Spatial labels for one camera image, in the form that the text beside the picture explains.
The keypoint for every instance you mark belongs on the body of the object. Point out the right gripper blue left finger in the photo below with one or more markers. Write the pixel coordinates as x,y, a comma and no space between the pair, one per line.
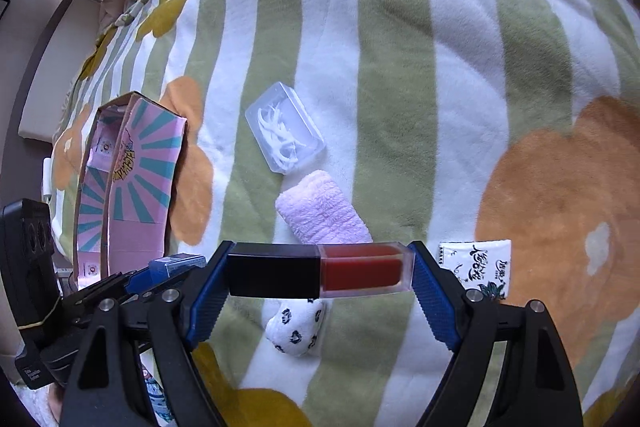
204,293

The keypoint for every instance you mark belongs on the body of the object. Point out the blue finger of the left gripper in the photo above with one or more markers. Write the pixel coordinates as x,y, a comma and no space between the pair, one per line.
123,286

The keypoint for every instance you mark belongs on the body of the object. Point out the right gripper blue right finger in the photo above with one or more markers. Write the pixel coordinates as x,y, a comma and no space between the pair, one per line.
439,295

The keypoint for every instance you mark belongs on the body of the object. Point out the red black lipstick tube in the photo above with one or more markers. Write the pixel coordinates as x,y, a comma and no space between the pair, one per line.
297,271

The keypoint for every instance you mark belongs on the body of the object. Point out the clear floss pick box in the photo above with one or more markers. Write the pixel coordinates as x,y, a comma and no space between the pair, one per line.
285,133

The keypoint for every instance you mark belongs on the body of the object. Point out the small white floral box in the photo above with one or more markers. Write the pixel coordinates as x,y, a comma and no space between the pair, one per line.
485,266

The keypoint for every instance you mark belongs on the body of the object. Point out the white spotted plush ball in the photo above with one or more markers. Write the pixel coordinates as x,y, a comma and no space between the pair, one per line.
294,329

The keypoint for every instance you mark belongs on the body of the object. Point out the open cardboard box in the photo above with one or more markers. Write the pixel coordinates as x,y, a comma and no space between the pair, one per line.
125,187

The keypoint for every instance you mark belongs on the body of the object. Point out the floral striped blanket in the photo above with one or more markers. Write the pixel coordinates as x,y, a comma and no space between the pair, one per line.
444,120

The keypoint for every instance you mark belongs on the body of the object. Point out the white headboard cushion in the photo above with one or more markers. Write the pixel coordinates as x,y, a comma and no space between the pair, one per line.
64,44

